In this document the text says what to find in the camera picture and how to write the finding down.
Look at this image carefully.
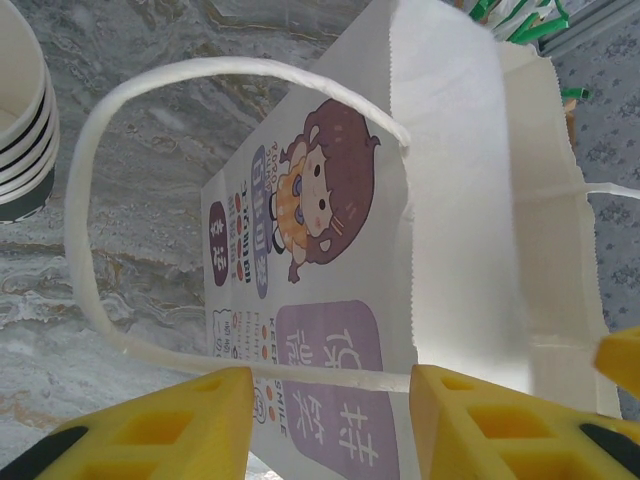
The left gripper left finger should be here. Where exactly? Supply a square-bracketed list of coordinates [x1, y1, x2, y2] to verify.
[0, 366, 260, 480]

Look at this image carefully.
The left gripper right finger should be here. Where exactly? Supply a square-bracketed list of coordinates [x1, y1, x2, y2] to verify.
[408, 363, 640, 480]

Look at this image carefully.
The white printed paper bag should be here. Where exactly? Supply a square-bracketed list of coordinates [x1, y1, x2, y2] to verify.
[63, 0, 640, 480]

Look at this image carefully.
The aluminium frame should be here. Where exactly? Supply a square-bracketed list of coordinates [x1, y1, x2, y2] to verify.
[539, 0, 640, 57]

